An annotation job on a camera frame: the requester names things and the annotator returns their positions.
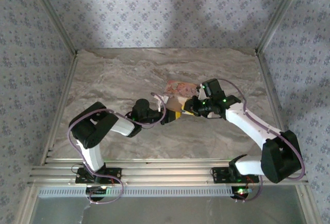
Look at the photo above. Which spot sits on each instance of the aluminium table side rail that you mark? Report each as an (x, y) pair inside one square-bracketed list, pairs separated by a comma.
[(268, 84), (63, 100)]

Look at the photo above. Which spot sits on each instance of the aluminium rail beam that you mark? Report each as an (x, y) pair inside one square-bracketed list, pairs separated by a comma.
[(165, 169)]

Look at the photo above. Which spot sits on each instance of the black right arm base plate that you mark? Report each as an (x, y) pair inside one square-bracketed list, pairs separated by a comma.
[(220, 175)]

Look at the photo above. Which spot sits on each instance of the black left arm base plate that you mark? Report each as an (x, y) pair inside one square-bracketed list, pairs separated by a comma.
[(113, 173)]

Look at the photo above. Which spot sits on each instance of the aluminium frame post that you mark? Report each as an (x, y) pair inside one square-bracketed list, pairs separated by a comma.
[(54, 18), (279, 15)]

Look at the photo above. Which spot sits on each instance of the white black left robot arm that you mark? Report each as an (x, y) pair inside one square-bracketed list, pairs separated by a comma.
[(123, 126)]

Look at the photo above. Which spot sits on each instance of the pink illustrated wooden box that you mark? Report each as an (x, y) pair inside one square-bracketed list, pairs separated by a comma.
[(180, 88)]

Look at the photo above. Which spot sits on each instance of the controller board green light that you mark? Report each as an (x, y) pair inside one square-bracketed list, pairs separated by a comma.
[(96, 190), (241, 191)]

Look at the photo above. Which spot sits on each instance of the left controller board green light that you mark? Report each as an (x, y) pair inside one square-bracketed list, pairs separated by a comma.
[(96, 190)]

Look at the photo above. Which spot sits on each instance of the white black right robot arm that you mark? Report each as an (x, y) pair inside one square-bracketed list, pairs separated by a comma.
[(247, 123)]

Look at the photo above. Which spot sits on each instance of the right controller board green light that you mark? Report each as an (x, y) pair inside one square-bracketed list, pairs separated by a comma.
[(241, 191)]

